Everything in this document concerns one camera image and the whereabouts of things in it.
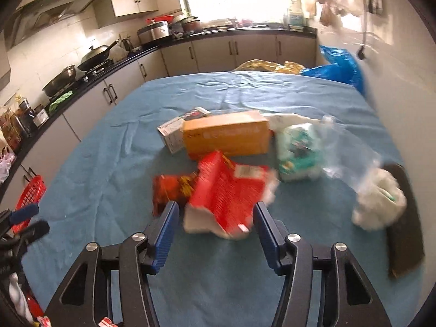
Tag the gas stove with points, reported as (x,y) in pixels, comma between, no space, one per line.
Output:
(97,70)

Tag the small white cardboard box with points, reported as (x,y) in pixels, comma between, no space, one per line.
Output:
(172,136)

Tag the teal cartoon tissue pack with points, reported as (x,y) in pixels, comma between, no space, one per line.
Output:
(296,153)

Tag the red and white snack packet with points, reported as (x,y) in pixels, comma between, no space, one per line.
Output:
(221,194)

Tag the blue plastic bag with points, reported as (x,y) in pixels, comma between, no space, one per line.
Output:
(340,68)

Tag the orange cardboard box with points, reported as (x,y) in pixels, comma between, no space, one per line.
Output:
(224,138)

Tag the red orange snack packet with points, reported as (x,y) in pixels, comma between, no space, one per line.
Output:
(167,190)

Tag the beige kitchen cabinets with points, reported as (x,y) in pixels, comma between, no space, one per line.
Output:
(133,0)
(211,54)

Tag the beige upper kitchen cabinets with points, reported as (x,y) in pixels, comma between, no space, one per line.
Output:
(133,0)

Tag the beige lower kitchen cabinets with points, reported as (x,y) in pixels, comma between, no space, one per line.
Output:
(211,54)

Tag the group of condiment bottles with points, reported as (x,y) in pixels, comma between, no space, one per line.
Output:
(18,122)

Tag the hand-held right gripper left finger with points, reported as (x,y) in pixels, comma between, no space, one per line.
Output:
(163,242)

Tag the black wok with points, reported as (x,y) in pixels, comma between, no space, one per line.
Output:
(97,54)

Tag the red plastic basket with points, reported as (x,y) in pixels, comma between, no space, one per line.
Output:
(30,190)

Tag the stacked cooking pots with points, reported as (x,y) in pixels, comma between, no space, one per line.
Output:
(187,24)

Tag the white plastic bag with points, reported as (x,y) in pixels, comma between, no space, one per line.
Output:
(286,121)

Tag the silver rice cooker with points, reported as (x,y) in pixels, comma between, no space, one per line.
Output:
(155,32)

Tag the dark frying pan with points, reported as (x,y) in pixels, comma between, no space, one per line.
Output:
(59,80)

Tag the blue tablecloth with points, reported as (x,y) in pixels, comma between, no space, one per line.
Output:
(112,150)

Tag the yellow plastic bag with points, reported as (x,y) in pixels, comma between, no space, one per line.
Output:
(262,65)

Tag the small red white box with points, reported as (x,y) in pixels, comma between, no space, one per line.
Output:
(197,112)

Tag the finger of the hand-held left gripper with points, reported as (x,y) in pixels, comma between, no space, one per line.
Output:
(24,213)
(34,231)

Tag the green cloth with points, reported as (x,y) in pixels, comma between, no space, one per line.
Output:
(61,100)

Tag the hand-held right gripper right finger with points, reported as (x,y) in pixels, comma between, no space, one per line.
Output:
(267,242)

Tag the glass range hood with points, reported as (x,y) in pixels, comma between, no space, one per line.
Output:
(58,6)

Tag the dark rectangular board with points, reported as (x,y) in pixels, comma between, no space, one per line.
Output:
(405,242)

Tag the clear plastic bag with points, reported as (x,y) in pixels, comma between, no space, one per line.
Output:
(344,153)

